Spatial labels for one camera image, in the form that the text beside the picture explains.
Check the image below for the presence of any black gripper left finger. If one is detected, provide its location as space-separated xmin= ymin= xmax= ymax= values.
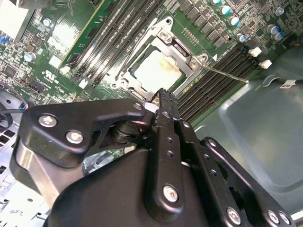
xmin=9 ymin=87 xmax=185 ymax=223

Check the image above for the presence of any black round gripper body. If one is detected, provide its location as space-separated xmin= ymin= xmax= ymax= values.
xmin=47 ymin=148 xmax=222 ymax=227

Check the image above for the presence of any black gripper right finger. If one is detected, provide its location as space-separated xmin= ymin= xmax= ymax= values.
xmin=168 ymin=92 xmax=298 ymax=227

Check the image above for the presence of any silver square CPU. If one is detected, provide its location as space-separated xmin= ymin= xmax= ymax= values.
xmin=129 ymin=49 xmax=184 ymax=92

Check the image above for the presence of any metal socket cover frame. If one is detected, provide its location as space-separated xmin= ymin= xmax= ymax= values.
xmin=118 ymin=37 xmax=197 ymax=100

